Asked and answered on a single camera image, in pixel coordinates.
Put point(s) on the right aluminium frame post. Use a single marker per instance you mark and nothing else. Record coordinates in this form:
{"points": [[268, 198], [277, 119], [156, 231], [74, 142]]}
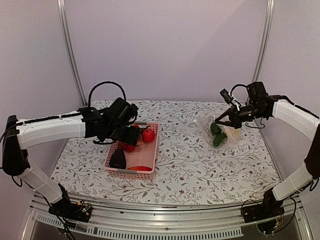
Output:
{"points": [[264, 39]]}

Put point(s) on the pink plastic basket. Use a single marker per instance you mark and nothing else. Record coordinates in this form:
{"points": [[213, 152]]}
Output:
{"points": [[144, 155]]}

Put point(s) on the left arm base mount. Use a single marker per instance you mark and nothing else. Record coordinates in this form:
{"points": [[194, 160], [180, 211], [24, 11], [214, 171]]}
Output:
{"points": [[64, 208]]}

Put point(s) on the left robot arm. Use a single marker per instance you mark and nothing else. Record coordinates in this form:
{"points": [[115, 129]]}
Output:
{"points": [[106, 126]]}

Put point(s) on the red orange chili pepper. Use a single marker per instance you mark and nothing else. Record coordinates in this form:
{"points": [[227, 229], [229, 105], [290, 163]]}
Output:
{"points": [[140, 168]]}

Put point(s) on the green cucumber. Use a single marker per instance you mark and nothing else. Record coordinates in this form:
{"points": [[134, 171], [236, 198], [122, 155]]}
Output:
{"points": [[218, 139]]}

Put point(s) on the dark purple eggplant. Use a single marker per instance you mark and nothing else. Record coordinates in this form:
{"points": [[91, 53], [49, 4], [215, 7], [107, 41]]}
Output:
{"points": [[118, 159]]}

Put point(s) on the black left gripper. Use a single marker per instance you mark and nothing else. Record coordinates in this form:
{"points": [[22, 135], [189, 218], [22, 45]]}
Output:
{"points": [[132, 138]]}

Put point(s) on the aluminium front rail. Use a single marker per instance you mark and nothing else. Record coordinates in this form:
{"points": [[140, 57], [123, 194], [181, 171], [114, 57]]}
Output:
{"points": [[120, 220]]}

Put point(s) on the red cherry tomato bunch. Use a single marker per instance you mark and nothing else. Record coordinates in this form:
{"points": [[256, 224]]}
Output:
{"points": [[130, 148]]}

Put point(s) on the clear zip top bag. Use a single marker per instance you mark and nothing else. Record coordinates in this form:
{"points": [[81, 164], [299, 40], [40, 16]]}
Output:
{"points": [[204, 129]]}

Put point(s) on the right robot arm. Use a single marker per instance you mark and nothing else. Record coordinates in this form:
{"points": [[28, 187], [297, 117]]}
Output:
{"points": [[263, 105]]}

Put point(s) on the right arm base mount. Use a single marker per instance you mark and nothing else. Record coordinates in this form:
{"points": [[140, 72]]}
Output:
{"points": [[269, 208]]}

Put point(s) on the yellow pepper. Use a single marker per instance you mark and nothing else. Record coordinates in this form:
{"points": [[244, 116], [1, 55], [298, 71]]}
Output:
{"points": [[232, 133]]}

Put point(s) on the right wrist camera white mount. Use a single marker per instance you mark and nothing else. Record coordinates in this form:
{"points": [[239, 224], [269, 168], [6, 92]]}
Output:
{"points": [[230, 99]]}

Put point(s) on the aluminium frame post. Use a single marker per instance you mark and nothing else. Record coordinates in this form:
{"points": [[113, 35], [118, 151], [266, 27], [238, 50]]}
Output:
{"points": [[61, 7], [264, 39]]}

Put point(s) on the dark green pepper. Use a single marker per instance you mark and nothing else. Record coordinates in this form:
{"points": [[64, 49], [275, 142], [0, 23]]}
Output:
{"points": [[215, 129]]}

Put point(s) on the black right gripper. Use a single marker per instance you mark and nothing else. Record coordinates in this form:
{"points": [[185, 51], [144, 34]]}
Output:
{"points": [[235, 119]]}

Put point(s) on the left aluminium frame post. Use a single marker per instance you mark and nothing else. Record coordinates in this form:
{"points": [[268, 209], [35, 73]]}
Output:
{"points": [[61, 7]]}

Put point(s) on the floral tablecloth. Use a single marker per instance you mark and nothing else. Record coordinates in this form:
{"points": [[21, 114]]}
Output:
{"points": [[187, 170]]}

